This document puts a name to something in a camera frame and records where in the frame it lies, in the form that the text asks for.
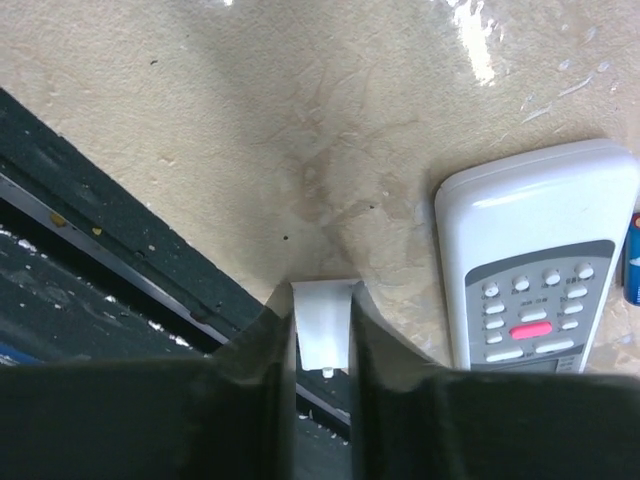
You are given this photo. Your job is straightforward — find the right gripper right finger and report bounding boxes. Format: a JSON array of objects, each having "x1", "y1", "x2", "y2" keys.
[{"x1": 349, "y1": 283, "x2": 639, "y2": 479}]

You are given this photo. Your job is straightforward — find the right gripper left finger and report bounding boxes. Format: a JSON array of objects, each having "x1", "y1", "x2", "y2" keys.
[{"x1": 1, "y1": 284, "x2": 296, "y2": 479}]

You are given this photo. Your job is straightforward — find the white battery cover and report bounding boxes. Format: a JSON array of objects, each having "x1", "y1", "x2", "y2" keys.
[{"x1": 292, "y1": 279, "x2": 358, "y2": 379}]

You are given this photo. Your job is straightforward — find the grey-faced remote control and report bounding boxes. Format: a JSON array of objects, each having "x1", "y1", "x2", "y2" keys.
[{"x1": 434, "y1": 139, "x2": 639, "y2": 373}]

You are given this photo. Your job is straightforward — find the blue battery right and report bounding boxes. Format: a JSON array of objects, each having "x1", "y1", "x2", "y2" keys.
[{"x1": 623, "y1": 213, "x2": 640, "y2": 306}]

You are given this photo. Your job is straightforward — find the black table front rail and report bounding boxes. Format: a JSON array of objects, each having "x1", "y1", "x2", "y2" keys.
[{"x1": 0, "y1": 87, "x2": 354, "y2": 480}]

